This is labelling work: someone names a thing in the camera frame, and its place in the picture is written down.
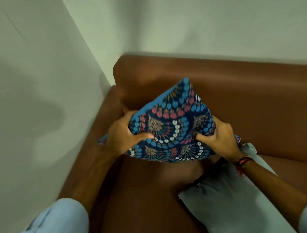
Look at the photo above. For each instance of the person's left hand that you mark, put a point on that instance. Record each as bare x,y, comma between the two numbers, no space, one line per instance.
121,136

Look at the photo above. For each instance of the person's right hand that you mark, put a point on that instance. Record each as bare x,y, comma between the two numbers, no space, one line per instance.
221,141

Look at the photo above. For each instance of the person's left thumb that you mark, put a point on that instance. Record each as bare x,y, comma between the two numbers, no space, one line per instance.
142,136

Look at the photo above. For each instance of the person's right thumb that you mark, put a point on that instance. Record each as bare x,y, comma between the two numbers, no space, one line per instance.
203,137

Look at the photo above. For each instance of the blue patterned cushion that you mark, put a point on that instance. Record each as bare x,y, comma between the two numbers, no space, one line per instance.
171,129

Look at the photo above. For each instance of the person's right forearm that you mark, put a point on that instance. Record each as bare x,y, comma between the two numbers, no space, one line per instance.
273,184

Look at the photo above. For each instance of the person's left forearm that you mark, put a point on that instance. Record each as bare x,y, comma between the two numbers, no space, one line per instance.
93,177

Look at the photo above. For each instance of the brown leather sofa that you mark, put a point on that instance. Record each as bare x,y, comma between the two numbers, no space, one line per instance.
182,144

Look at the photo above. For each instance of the red thread wristband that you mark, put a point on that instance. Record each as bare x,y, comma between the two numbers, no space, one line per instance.
242,163

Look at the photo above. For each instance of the grey cushion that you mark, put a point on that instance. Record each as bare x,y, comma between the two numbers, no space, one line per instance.
230,199

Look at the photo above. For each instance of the light blue shirt sleeve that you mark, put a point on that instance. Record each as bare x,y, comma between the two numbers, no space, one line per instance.
58,217

